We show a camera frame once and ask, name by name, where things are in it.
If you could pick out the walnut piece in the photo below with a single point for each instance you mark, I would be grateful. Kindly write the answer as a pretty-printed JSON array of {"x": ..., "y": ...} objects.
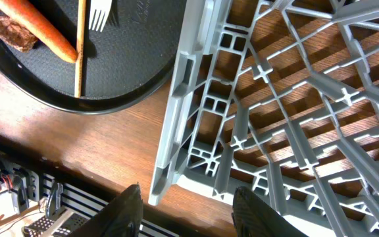
[{"x": 16, "y": 35}]

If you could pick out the wooden chopstick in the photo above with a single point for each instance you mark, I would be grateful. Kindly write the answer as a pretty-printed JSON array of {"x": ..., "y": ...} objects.
[{"x": 79, "y": 47}]

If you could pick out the white plastic fork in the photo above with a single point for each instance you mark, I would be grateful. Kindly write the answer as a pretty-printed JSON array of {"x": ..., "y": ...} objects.
[{"x": 99, "y": 13}]

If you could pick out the electronics under table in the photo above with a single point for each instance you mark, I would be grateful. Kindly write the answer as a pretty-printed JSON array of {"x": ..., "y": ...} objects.
[{"x": 25, "y": 185}]

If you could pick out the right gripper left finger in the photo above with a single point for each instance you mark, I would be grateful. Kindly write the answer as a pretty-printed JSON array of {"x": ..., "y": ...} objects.
[{"x": 121, "y": 217}]

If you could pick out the orange carrot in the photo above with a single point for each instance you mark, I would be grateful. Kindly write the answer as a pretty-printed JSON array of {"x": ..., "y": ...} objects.
[{"x": 23, "y": 12}]

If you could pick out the round black tray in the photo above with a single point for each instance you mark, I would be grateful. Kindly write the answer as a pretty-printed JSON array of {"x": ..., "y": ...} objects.
[{"x": 126, "y": 62}]

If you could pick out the grey dishwasher rack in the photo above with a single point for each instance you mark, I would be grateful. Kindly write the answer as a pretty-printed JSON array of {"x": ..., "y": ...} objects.
[{"x": 281, "y": 97}]

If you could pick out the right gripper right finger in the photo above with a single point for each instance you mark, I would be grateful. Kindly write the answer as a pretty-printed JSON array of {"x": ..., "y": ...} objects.
[{"x": 252, "y": 217}]

